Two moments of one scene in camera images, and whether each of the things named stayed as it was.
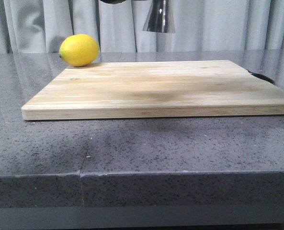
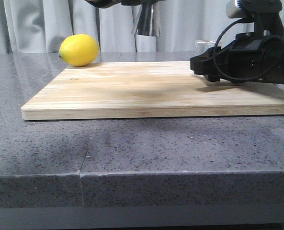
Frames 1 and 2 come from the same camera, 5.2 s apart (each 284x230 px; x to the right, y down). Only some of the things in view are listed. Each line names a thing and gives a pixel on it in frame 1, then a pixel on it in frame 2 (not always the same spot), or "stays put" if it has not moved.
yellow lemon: [79, 50] stays put
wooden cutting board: [157, 89] stays put
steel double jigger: [160, 17] to [144, 21]
